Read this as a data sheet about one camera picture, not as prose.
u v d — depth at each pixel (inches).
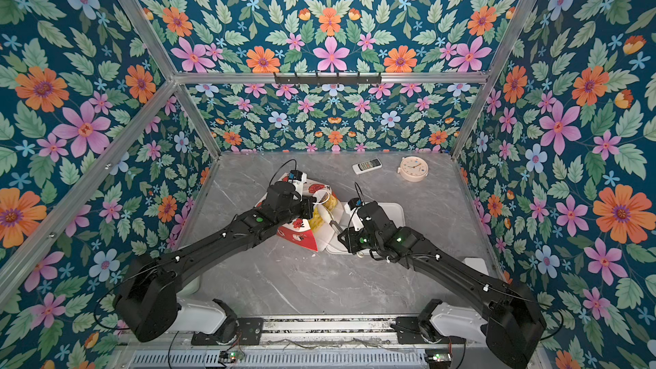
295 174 28.7
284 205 25.1
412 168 43.8
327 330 29.5
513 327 15.3
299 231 30.9
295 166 45.7
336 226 30.9
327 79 36.0
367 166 45.2
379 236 23.0
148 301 16.2
